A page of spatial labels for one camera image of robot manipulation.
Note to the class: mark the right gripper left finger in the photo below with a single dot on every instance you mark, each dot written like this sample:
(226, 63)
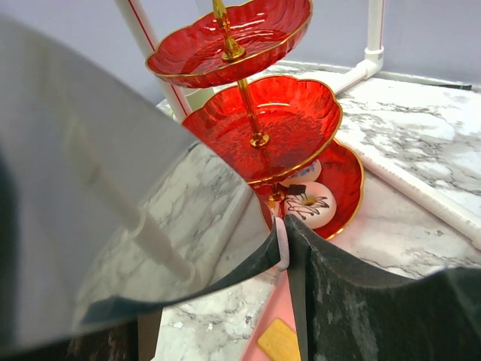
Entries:
(134, 340)

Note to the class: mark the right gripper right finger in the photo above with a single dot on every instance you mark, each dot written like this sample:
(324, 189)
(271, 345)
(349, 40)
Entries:
(348, 309)

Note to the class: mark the white chocolate donut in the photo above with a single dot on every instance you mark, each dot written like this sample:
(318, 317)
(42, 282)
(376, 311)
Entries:
(311, 202)

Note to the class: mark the metal tongs pink tips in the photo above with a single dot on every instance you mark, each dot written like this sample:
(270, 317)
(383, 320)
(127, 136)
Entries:
(110, 209)

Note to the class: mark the blue frosted donut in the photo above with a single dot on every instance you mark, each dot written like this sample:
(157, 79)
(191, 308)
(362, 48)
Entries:
(307, 174)

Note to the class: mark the red three-tier stand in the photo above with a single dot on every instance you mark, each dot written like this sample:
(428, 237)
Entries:
(265, 127)

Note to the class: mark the pink serving tray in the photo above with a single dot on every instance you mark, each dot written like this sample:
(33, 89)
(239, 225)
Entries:
(279, 305)

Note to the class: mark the rectangular yellow biscuit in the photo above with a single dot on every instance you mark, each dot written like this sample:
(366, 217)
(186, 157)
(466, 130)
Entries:
(279, 342)

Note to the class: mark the green mug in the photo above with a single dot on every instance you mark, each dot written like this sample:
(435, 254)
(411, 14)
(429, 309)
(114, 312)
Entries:
(198, 97)

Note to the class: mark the white pvc pipe frame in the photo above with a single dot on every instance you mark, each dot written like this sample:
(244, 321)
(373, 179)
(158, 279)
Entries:
(422, 140)

